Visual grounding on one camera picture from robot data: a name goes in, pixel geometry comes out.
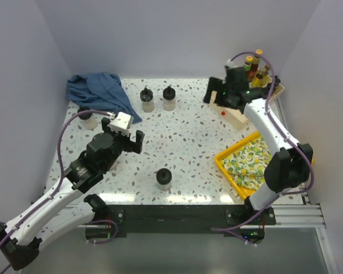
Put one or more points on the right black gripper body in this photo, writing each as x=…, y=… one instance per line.
x=230, y=90

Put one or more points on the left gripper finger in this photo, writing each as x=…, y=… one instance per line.
x=105, y=122
x=137, y=145

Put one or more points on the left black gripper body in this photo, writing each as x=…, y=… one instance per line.
x=121, y=142

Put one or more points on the yellow oil bottle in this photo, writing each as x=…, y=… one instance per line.
x=258, y=79
x=265, y=73

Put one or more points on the yellow cap sauce bottle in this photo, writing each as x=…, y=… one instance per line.
x=247, y=65

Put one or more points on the red cap sauce bottle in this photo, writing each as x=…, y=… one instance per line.
x=255, y=62

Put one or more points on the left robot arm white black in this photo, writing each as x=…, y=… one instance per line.
x=68, y=204

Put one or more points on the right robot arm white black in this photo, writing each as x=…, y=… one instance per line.
x=291, y=163

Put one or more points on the far left glass jar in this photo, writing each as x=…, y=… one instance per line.
x=88, y=120

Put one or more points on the beige divided wooden tray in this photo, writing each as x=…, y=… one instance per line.
x=235, y=117

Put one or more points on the blue checkered shirt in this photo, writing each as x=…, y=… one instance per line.
x=101, y=91

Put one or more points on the front centre glass jar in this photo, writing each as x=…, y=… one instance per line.
x=164, y=178

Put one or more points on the taped lid glass jar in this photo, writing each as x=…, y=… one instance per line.
x=147, y=100

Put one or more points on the back right glass jar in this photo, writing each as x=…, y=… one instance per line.
x=169, y=98

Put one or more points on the lemon print cloth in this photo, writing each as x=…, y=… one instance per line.
x=246, y=166

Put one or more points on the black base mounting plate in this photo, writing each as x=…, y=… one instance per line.
x=120, y=220

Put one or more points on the yellow plastic tray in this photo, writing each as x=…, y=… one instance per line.
x=241, y=191

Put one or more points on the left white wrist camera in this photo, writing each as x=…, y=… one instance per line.
x=121, y=123

